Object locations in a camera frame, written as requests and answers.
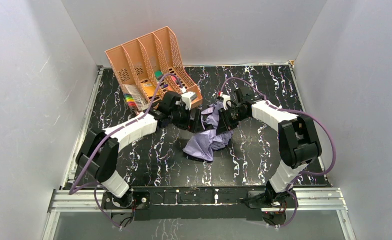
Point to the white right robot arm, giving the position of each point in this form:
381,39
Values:
297,138

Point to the colourful marker pen pack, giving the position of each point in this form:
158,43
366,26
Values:
131,103

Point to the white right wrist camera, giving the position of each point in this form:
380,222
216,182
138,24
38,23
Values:
224,98

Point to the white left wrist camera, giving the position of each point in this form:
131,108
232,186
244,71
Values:
187,97

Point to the orange plastic desk organizer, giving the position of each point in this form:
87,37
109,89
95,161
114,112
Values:
135,62

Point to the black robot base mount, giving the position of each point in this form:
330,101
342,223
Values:
251,203

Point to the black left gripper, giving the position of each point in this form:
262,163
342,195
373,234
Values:
193,120

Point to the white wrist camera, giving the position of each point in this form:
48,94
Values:
224,98
187,97

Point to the yellow sticky note pad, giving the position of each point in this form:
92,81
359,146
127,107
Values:
148,89

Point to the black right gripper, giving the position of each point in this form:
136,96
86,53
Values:
225,119

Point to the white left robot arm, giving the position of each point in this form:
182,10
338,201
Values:
98,154

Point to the lavender folding umbrella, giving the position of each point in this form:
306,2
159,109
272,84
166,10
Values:
203,145

